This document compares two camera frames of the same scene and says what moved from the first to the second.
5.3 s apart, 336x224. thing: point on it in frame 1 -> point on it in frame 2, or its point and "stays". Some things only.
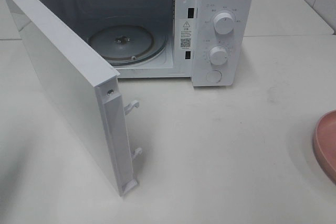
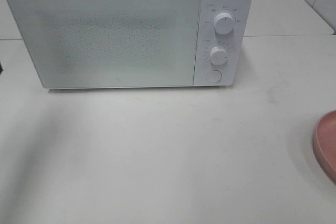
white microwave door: (88, 82) -> (111, 37)
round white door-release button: (213, 76) stays
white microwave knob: (218, 55) stays
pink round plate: (324, 144) stays
